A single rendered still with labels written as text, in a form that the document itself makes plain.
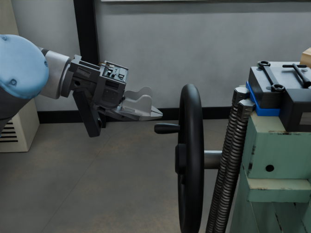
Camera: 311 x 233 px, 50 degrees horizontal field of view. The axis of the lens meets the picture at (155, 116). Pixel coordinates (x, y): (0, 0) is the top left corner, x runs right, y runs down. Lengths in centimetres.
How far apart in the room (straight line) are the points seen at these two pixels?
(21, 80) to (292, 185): 42
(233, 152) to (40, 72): 32
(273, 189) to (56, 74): 43
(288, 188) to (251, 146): 9
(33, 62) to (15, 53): 3
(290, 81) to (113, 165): 142
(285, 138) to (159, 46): 151
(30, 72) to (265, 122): 34
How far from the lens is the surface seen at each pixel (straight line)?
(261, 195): 55
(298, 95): 50
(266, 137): 50
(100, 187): 175
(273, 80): 53
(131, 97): 72
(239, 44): 203
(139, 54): 197
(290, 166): 54
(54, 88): 67
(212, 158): 64
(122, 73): 68
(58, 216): 167
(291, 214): 65
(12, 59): 50
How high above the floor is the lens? 124
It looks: 34 degrees down
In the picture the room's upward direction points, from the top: straight up
